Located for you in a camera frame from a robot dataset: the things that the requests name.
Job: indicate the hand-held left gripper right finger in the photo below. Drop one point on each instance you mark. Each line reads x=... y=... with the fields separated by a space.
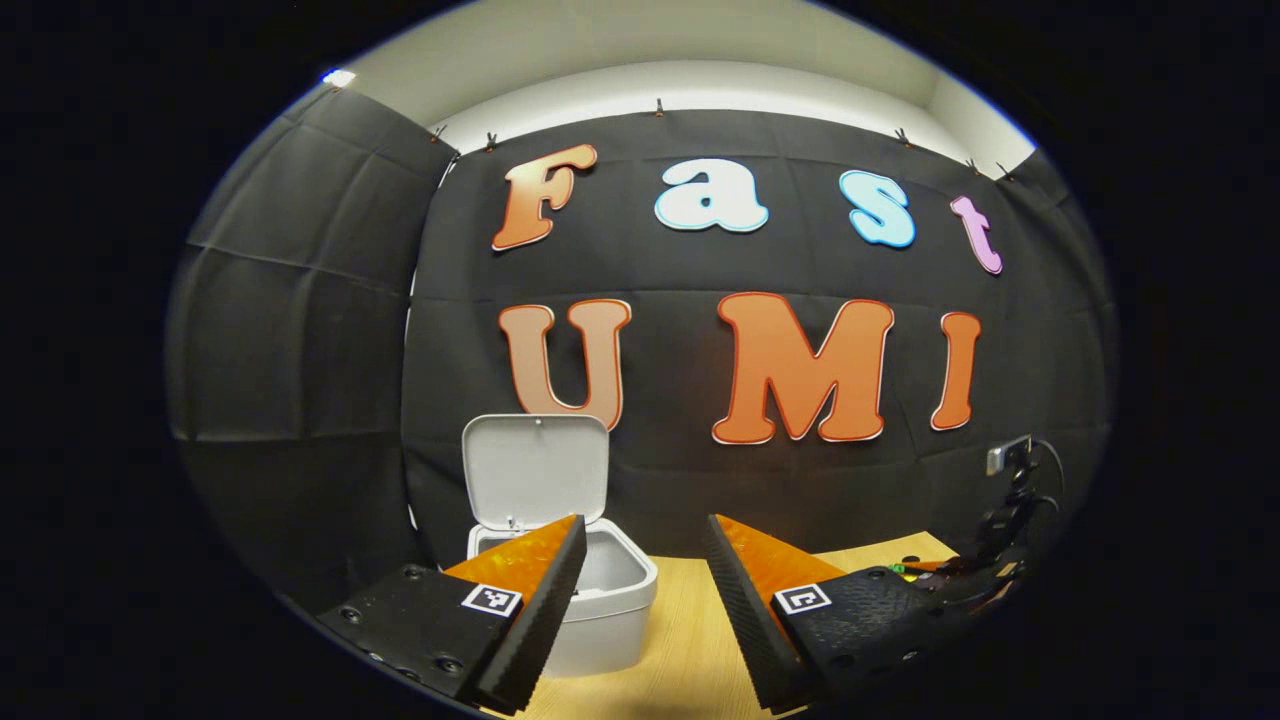
x=760 y=620

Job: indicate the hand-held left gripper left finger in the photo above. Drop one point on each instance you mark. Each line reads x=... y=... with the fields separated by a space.
x=540 y=610

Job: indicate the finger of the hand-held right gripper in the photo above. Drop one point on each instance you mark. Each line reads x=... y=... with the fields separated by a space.
x=950 y=570

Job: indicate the white desktop garbage bin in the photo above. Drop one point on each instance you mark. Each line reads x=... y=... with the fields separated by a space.
x=535 y=470

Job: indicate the wooden desktop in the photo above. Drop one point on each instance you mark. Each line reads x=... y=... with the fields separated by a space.
x=690 y=620

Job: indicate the black backdrop cloth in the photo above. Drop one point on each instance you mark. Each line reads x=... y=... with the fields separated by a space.
x=700 y=480

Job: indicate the row of small cloth clips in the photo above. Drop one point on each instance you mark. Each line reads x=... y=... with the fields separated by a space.
x=659 y=106

